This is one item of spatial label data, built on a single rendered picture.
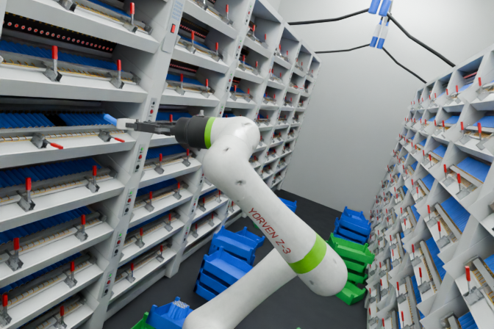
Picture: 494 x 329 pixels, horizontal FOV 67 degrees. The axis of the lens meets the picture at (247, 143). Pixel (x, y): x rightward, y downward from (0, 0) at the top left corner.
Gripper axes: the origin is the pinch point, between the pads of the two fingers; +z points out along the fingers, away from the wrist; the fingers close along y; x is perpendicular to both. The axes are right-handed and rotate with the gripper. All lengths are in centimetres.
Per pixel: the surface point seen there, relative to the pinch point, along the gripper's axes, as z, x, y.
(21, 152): 17.1, 8.1, 21.8
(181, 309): 8, 96, -65
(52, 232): 29.6, 39.7, -2.3
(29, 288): 34, 59, 2
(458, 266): -98, 34, -23
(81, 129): 19.6, 3.7, -3.1
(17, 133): 20.6, 3.6, 20.0
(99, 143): 16.3, 8.2, -7.6
